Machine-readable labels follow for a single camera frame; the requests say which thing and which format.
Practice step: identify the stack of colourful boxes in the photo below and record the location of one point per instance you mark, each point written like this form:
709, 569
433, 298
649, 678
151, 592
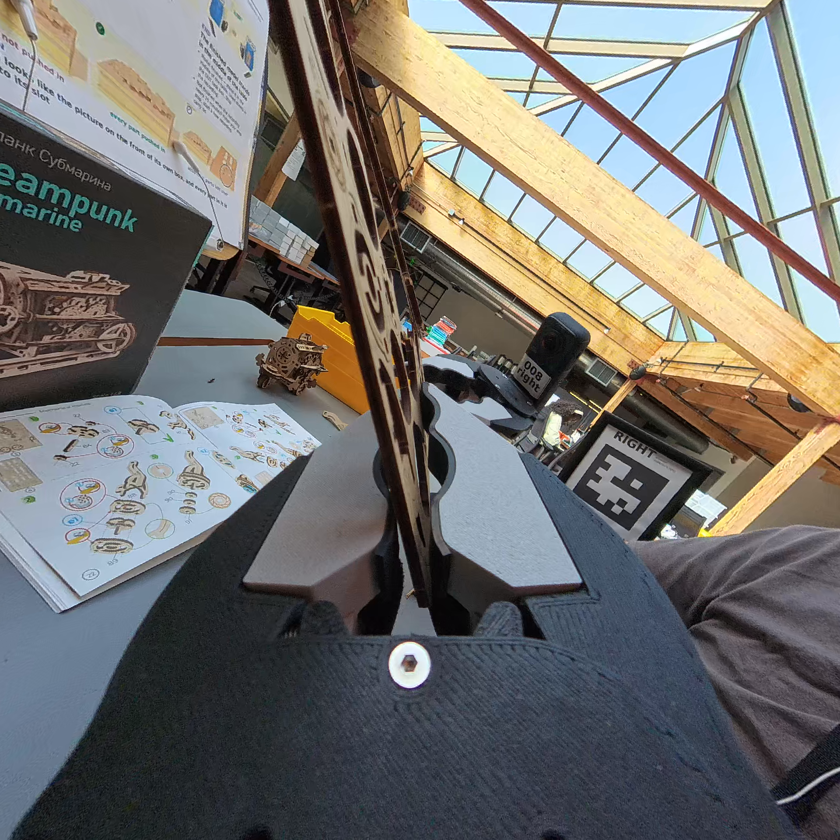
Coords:
441, 331

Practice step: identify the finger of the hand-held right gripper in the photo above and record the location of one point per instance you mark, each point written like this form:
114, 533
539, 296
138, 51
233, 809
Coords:
459, 384

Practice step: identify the yellow plastic bin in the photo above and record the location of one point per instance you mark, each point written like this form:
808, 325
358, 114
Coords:
344, 384

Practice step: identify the printed instruction sheet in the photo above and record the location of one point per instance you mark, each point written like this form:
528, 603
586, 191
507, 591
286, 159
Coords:
131, 65

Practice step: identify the black model kit box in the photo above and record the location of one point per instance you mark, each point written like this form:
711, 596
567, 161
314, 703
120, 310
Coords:
65, 262

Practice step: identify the curved wooden lever part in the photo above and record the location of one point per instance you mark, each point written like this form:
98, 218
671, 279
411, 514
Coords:
334, 420

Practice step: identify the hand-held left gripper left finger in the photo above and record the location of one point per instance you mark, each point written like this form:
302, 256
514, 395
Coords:
315, 531

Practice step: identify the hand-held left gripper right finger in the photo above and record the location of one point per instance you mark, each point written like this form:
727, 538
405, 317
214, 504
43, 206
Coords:
499, 525

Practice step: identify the wooden parts sheet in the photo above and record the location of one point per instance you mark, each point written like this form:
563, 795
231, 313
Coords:
307, 79

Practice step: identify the wooden model assembly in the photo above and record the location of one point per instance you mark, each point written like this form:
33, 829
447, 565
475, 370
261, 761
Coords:
289, 364

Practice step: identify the black framed marker tag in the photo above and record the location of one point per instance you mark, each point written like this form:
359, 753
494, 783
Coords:
630, 479

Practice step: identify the stack of white boxes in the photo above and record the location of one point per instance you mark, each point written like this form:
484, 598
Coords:
282, 229

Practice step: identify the instruction booklet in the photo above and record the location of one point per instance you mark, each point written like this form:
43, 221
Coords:
164, 525

